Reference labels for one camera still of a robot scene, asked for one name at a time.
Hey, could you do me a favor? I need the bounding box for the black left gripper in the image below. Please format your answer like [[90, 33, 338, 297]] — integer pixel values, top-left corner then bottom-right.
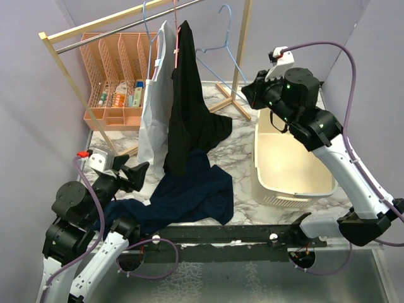
[[86, 153, 150, 223]]

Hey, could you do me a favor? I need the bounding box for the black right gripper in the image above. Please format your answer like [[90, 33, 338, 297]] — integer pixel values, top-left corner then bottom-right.
[[243, 68, 297, 126]]

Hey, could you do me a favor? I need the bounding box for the light blue clothes hanger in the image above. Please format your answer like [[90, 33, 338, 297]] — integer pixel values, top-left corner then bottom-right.
[[194, 3, 250, 104]]

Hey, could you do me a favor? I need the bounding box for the navy blue t shirt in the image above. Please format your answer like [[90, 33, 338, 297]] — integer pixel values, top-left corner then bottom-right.
[[104, 149, 234, 234]]

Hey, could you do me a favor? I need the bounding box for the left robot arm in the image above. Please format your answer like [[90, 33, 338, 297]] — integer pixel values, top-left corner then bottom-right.
[[36, 149, 149, 302]]

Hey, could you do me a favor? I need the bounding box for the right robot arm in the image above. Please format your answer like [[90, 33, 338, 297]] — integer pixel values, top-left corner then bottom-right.
[[241, 68, 403, 247]]

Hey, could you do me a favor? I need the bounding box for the white t shirt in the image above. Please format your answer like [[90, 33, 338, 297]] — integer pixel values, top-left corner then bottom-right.
[[138, 21, 176, 165]]

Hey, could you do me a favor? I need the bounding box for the black t shirt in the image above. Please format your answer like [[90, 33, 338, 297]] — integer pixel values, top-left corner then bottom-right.
[[164, 21, 232, 175]]

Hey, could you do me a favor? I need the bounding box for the pink clothes hanger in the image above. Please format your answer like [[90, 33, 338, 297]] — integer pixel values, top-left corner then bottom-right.
[[172, 0, 181, 69]]

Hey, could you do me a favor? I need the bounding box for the cream laundry basket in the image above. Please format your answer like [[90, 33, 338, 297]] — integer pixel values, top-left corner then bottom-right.
[[251, 109, 338, 208]]

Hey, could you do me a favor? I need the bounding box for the pink plastic organizer basket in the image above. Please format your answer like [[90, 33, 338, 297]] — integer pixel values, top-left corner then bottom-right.
[[80, 32, 158, 131]]

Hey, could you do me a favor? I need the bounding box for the wooden clothes rack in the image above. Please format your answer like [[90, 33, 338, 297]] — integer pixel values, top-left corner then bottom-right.
[[39, 1, 253, 156]]

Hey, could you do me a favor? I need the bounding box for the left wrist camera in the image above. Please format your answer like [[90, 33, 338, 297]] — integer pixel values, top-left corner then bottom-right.
[[85, 149, 114, 175]]

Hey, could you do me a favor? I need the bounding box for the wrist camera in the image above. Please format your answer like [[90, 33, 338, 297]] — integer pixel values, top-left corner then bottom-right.
[[264, 46, 295, 82], [85, 149, 114, 175]]

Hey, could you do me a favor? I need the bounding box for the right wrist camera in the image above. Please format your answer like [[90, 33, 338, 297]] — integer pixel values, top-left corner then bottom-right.
[[264, 46, 295, 82]]

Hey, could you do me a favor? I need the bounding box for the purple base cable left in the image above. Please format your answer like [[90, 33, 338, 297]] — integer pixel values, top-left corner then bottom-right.
[[116, 238, 180, 280]]

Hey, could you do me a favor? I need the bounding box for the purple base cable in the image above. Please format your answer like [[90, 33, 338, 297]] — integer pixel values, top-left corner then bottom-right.
[[116, 238, 180, 280], [293, 242, 354, 276]]

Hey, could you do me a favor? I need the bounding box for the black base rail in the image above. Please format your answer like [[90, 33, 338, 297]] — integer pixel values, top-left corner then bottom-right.
[[157, 225, 326, 263]]

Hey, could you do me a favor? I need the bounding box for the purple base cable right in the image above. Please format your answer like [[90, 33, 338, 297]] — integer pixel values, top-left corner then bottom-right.
[[293, 242, 354, 276]]

